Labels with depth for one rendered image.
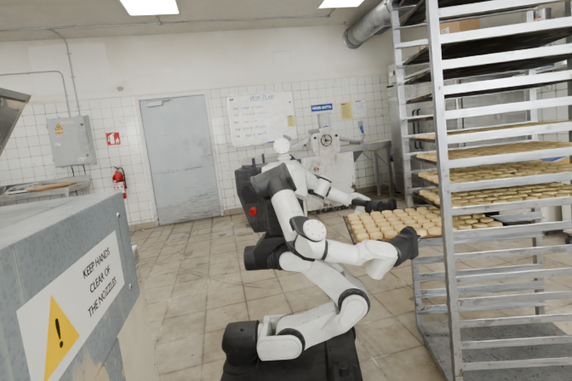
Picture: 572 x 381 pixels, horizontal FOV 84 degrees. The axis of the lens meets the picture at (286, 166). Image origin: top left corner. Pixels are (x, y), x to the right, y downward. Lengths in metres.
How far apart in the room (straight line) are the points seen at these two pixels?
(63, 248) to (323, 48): 5.69
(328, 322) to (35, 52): 5.50
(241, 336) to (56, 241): 1.41
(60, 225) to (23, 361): 0.11
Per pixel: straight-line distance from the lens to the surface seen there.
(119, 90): 5.64
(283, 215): 1.09
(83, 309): 0.38
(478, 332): 2.02
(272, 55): 5.65
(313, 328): 1.64
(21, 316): 0.30
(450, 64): 1.34
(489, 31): 1.41
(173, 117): 5.47
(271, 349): 1.65
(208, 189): 5.47
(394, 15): 1.77
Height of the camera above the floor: 1.23
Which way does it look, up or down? 6 degrees down
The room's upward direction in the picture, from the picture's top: 7 degrees counter-clockwise
